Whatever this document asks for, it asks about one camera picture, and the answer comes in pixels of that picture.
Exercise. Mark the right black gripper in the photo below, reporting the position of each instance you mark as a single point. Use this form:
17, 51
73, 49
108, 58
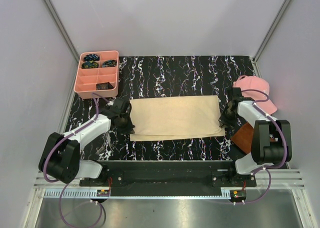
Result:
224, 122

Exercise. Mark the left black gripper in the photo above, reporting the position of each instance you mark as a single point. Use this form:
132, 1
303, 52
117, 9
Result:
129, 129

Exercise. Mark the beige cloth napkin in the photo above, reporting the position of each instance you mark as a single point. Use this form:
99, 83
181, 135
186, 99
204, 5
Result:
175, 118

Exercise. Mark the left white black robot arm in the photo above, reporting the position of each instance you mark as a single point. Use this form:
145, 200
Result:
61, 158

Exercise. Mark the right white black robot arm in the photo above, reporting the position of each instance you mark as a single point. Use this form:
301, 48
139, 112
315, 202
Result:
271, 145

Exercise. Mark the clear plastic utensils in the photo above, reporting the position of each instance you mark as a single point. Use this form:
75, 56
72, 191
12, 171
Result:
107, 148

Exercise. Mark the brown suede cloth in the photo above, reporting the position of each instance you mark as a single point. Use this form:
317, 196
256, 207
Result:
243, 138

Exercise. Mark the pink baseball cap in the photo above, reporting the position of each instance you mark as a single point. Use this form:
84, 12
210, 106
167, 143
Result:
258, 89

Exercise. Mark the dark patterned object in box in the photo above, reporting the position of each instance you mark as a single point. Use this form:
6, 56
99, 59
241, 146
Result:
104, 86

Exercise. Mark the pink plastic divided organizer box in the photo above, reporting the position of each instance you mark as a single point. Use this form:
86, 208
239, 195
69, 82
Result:
86, 79

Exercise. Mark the left orange connector box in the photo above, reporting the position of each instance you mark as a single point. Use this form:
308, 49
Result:
103, 192

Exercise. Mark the blue patterned object right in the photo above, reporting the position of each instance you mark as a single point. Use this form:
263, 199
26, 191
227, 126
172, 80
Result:
109, 63

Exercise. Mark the blue yellow patterned object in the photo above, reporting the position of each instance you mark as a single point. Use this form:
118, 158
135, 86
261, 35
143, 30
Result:
90, 65

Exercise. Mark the blue patterned object top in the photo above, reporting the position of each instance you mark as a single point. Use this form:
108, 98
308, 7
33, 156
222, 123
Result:
91, 57

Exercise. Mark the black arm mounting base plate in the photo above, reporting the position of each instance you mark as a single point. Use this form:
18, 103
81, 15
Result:
169, 179

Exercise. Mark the grey slotted cable duct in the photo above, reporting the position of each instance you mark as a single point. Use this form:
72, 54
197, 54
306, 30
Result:
73, 193

